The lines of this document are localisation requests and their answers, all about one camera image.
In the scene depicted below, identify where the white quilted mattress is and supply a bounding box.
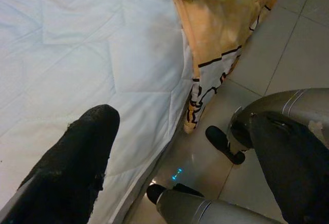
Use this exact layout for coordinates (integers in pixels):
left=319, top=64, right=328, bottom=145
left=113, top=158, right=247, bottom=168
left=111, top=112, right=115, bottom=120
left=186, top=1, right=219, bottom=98
left=0, top=0, right=193, bottom=224

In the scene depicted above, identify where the robot left leg with foot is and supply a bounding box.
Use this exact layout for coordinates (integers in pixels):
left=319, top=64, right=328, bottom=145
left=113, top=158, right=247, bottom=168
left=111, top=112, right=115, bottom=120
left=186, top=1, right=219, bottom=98
left=146, top=182, right=282, bottom=224

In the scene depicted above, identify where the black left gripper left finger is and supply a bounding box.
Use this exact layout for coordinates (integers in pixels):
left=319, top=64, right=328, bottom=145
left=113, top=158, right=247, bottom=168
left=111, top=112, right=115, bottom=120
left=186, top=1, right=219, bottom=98
left=0, top=104, right=121, bottom=224

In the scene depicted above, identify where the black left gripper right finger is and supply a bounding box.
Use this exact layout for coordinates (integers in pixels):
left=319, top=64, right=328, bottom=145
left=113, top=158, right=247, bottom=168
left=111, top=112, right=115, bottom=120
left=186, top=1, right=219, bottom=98
left=248, top=110, right=329, bottom=224

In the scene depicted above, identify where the yellow egg cartoon blanket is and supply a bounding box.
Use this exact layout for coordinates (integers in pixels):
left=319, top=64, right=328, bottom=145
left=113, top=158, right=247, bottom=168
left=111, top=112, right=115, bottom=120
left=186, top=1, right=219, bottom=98
left=156, top=0, right=288, bottom=135

